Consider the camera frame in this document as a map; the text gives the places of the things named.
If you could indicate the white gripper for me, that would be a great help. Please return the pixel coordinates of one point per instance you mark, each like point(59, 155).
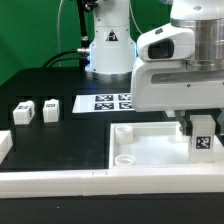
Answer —
point(167, 85)

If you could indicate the white square tabletop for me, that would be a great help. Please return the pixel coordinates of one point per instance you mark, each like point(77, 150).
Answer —
point(153, 144)

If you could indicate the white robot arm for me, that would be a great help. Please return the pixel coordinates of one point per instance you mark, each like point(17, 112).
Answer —
point(112, 53)

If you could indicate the white sheet with tags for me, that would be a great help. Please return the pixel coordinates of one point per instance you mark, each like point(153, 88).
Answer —
point(102, 103)

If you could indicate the white left obstacle block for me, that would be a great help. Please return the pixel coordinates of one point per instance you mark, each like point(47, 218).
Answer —
point(5, 143)

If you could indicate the white front obstacle wall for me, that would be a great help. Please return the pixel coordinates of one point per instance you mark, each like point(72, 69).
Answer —
point(116, 181)

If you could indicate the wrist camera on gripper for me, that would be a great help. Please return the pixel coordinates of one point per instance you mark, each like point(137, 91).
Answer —
point(166, 43)

